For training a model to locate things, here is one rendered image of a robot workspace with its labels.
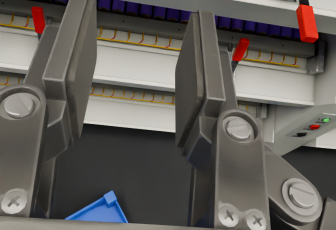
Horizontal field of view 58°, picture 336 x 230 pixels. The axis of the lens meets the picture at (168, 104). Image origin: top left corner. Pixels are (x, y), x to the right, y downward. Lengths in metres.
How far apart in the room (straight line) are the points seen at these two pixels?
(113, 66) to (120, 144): 0.30
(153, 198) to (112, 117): 0.21
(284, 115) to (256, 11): 0.33
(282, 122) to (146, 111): 0.27
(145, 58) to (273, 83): 0.21
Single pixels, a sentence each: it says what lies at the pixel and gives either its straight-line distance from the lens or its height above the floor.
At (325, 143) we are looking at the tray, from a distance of 0.78.
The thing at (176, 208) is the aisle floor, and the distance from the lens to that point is 0.71.
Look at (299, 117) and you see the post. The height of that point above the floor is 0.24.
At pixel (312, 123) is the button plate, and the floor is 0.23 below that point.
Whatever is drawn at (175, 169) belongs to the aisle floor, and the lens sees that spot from 0.72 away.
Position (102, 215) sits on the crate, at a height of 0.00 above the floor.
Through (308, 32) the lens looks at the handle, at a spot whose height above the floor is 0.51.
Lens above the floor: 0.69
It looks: 63 degrees down
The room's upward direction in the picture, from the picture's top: 23 degrees clockwise
